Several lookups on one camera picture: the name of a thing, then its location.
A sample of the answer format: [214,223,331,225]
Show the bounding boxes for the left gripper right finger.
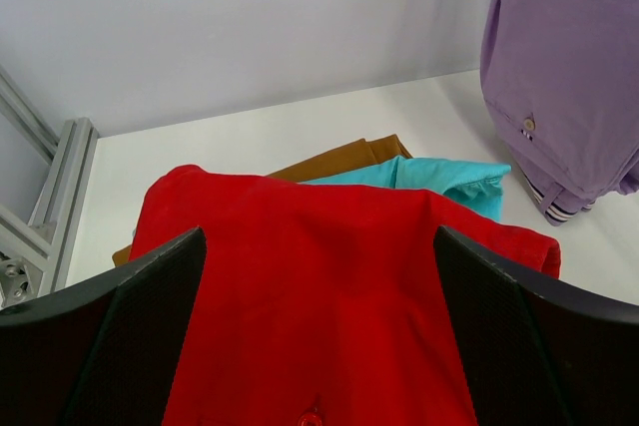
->
[433,226,638,425]

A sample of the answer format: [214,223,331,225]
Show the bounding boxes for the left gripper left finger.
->
[1,228,206,425]

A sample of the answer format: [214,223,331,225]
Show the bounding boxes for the teal trousers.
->
[303,156,511,220]

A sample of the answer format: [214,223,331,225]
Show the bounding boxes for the red trousers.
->
[131,166,561,425]

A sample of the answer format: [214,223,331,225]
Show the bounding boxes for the brown trousers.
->
[112,134,415,267]

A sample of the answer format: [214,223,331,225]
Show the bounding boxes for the lilac trousers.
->
[480,0,638,225]

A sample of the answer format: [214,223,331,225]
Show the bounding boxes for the aluminium frame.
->
[1,71,99,308]

